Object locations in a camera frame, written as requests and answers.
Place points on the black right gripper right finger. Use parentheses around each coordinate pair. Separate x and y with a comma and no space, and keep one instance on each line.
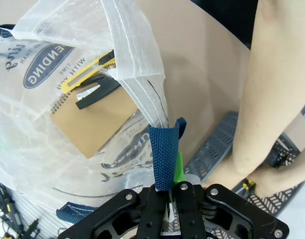
(217,211)

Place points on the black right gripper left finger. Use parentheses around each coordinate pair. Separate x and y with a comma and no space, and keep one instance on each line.
(112,214)

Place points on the kraft spiral notebook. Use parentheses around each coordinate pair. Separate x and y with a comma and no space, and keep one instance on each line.
(92,129)

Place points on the black stapler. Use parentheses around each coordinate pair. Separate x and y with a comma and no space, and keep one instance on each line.
(102,93)

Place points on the yellow utility knife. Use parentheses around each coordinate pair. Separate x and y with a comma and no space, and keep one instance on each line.
(75,79)

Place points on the person's left forearm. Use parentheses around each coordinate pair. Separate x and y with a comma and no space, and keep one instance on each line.
(267,87)

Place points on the person's left hand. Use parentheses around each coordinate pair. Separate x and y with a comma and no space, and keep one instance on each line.
(274,179)

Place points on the grey plastic mesh basket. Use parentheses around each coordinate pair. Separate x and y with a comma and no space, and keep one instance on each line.
(217,144)

